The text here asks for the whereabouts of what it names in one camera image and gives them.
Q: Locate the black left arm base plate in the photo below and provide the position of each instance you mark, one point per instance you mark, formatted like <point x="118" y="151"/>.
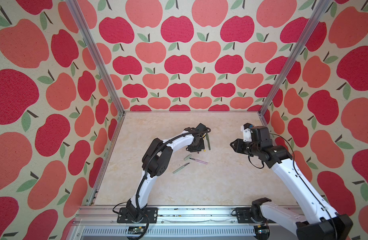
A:
<point x="127" y="216"/>

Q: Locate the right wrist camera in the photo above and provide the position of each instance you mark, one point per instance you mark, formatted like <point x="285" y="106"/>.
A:
<point x="246" y="130"/>

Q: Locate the purple pen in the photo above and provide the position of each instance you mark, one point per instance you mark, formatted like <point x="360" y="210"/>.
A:
<point x="199" y="161"/>

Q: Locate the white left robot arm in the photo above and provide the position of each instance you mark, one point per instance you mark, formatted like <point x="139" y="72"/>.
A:
<point x="156" y="161"/>

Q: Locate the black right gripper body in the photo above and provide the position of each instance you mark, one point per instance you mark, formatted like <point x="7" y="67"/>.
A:
<point x="250" y="148"/>

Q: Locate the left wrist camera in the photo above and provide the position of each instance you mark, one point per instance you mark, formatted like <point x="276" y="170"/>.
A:
<point x="202" y="129"/>

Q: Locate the light green pen cap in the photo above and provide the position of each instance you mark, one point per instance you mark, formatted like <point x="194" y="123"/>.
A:
<point x="188" y="157"/>

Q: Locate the aluminium left rear corner post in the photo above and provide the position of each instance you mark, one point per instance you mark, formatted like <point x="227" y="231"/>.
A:
<point x="81" y="23"/>

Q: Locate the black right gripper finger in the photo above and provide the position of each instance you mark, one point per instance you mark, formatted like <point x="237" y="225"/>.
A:
<point x="238" y="149"/>
<point x="238" y="143"/>

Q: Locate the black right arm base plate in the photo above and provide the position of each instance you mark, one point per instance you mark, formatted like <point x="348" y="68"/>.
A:
<point x="244" y="215"/>

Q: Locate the light green pen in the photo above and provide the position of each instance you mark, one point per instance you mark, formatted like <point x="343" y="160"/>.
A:
<point x="180" y="168"/>

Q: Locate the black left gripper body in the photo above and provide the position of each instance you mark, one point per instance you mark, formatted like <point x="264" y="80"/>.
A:
<point x="200" y="143"/>

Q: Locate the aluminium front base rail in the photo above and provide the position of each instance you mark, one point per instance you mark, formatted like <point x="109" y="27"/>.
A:
<point x="173" y="223"/>

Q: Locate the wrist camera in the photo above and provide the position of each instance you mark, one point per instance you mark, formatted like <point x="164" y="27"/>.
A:
<point x="202" y="129"/>
<point x="246" y="130"/>

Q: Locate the aluminium corner post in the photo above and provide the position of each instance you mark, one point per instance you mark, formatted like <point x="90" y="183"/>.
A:
<point x="311" y="25"/>
<point x="81" y="23"/>

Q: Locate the aluminium right rear corner post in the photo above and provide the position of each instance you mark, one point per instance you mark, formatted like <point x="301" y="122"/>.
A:
<point x="311" y="25"/>

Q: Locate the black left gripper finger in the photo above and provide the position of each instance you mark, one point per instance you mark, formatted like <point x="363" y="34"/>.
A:
<point x="200" y="149"/>
<point x="191" y="148"/>

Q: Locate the dark green pen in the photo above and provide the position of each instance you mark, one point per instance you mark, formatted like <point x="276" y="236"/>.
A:
<point x="208" y="141"/>

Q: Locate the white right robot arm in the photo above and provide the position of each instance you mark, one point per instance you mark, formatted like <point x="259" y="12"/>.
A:
<point x="320" y="221"/>

